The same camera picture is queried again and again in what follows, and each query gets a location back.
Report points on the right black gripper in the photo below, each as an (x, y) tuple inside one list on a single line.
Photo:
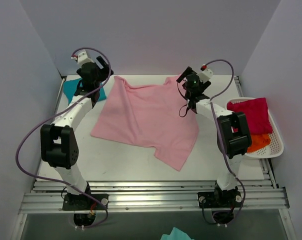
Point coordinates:
[(183, 74)]

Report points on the crimson t shirt in basket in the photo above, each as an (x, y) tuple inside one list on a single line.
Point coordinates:
[(256, 112)]

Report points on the folded teal t shirt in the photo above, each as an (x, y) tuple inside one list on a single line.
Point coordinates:
[(70, 87)]

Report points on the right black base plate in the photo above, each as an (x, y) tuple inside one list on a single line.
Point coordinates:
[(214, 200)]

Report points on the mint green cloth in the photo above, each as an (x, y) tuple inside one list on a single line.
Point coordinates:
[(176, 234)]

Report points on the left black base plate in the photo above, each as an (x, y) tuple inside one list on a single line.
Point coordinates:
[(80, 202)]

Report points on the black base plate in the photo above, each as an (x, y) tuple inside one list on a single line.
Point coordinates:
[(214, 200), (80, 202)]

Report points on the white plastic basket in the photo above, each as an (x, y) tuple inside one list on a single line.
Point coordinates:
[(276, 146)]

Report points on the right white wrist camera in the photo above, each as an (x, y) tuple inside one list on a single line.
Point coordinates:
[(205, 74)]

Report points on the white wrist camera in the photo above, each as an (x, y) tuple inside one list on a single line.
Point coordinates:
[(82, 57), (205, 74)]

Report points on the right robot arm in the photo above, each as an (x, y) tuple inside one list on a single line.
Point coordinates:
[(233, 135)]

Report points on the pink t shirt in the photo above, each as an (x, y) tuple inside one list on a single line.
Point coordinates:
[(148, 116)]

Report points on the orange t shirt in basket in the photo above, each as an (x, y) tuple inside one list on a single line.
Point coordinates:
[(259, 141)]

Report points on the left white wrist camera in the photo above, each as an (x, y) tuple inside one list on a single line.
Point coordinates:
[(82, 57)]

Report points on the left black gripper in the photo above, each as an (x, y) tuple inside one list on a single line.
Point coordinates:
[(102, 65)]

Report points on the aluminium rail frame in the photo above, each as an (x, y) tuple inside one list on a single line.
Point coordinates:
[(152, 196)]

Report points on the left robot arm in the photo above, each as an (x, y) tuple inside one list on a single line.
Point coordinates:
[(59, 146)]

